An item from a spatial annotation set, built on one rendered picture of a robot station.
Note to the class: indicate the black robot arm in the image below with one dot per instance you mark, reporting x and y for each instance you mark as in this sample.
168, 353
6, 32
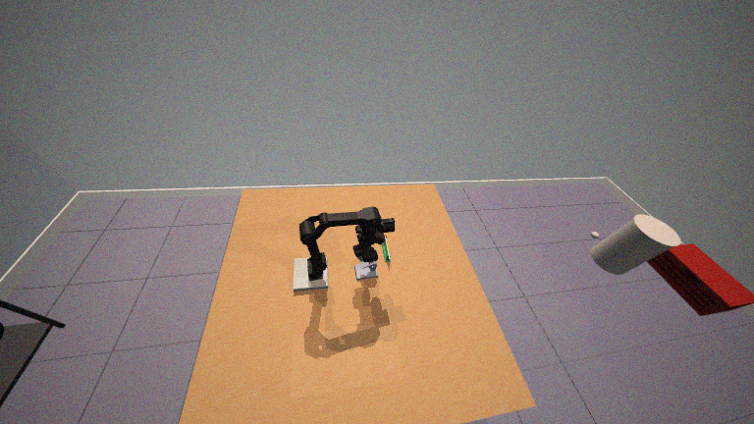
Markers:
369, 220

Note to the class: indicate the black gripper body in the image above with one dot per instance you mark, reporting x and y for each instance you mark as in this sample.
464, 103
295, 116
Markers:
369, 254

